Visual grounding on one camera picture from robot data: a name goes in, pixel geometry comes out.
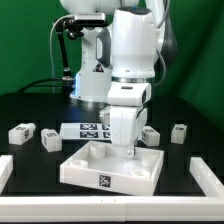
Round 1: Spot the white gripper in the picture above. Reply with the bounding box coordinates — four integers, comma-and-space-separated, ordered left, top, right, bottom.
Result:
99, 82, 151, 148

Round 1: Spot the white square tabletop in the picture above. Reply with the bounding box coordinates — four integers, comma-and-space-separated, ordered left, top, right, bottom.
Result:
60, 141, 164, 196

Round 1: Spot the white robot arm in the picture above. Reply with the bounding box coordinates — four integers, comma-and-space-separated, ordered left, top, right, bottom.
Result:
60, 0, 176, 149

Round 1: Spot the white marker base plate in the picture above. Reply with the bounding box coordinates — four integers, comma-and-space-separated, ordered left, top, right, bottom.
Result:
60, 123, 110, 140

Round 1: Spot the black cable bundle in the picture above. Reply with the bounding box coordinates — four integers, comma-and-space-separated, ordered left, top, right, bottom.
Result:
16, 14, 79, 94

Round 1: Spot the black camera on stand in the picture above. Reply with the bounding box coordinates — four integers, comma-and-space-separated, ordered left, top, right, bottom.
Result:
55, 13, 108, 40

